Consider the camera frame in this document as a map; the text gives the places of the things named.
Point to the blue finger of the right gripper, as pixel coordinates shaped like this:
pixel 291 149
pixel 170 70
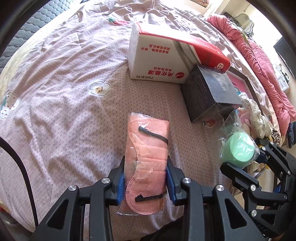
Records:
pixel 240 179
pixel 263 156

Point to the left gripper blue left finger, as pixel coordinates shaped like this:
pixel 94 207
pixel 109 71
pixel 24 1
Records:
pixel 120 182

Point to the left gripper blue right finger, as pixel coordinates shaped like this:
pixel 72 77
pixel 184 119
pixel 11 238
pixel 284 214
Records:
pixel 172 182

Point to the pink face masks pack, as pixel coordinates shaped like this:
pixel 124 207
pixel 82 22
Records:
pixel 146 154

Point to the leopard print scrunchie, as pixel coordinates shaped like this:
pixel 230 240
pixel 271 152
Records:
pixel 275 137

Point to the green sponge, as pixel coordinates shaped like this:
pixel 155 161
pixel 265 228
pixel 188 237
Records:
pixel 235 146

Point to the white floral scrunchie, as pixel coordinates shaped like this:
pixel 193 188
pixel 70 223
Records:
pixel 258 121

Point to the pink quilted blanket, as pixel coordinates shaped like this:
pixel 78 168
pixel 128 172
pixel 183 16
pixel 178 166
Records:
pixel 261 66

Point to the dark tray with pink book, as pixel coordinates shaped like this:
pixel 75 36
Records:
pixel 242 84

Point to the dark blue box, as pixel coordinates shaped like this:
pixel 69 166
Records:
pixel 209 95

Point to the white cabinet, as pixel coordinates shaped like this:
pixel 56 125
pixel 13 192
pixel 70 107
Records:
pixel 282 81

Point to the lilac strawberry bed sheet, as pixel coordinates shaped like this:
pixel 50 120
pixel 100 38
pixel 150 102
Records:
pixel 75 94

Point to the black television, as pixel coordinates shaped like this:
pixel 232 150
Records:
pixel 287 55

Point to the red white tissue box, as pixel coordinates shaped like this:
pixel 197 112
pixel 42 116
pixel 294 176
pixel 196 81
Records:
pixel 163 54

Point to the grey quilted headboard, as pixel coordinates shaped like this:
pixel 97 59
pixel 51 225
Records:
pixel 40 18

